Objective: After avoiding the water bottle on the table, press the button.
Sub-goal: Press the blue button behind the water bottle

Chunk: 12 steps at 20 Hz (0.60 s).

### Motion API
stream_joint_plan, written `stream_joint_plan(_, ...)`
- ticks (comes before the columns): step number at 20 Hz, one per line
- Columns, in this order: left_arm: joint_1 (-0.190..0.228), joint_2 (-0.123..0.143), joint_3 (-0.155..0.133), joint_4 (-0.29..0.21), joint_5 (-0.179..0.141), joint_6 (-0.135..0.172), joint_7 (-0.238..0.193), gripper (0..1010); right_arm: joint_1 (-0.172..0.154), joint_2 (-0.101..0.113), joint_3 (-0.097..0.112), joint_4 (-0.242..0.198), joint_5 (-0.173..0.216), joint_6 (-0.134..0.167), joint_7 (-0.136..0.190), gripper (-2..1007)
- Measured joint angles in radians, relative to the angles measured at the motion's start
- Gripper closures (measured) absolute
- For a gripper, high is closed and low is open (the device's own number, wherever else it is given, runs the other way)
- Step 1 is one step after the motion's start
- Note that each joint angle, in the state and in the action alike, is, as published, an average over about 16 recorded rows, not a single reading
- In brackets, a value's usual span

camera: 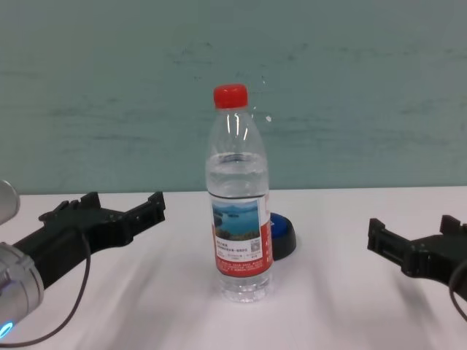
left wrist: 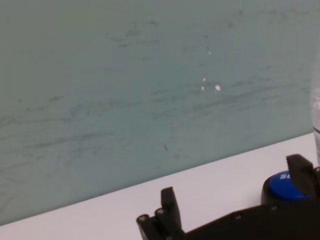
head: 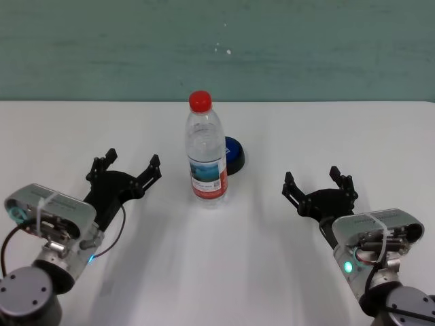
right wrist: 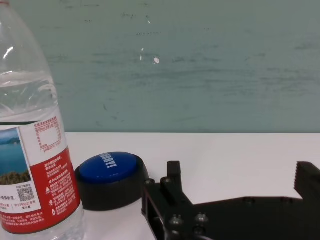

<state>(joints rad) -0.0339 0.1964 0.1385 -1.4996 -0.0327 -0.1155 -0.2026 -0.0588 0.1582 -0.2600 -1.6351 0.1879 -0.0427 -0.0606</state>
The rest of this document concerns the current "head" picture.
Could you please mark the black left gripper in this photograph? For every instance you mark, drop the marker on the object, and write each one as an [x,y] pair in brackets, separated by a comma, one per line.
[110,193]

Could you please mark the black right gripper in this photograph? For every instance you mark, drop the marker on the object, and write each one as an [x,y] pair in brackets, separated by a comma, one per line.
[326,203]

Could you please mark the blue push button black base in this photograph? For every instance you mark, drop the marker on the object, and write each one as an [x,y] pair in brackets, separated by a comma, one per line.
[236,154]

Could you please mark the left robot arm silver black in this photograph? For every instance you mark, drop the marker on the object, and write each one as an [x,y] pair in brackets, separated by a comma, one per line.
[44,282]

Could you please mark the right robot arm silver black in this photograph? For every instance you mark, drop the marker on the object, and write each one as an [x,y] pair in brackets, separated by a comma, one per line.
[387,292]

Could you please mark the clear water bottle red cap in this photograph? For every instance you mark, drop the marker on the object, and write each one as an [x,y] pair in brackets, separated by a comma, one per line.
[205,153]

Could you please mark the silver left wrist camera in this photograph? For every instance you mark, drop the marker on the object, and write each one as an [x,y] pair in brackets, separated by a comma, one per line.
[64,207]

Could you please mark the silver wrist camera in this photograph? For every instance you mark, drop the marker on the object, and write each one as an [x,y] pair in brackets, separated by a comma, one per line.
[384,222]
[64,207]

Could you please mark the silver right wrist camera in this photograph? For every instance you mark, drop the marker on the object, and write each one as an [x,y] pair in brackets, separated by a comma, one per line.
[384,222]

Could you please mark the white zip tie right camera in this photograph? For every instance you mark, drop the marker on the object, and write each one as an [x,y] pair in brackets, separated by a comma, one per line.
[383,234]

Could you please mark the white zip tie camera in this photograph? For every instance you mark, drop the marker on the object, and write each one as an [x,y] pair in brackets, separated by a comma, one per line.
[42,214]
[383,234]

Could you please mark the white zip tie left camera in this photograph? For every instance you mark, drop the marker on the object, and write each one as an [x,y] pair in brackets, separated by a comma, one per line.
[42,214]

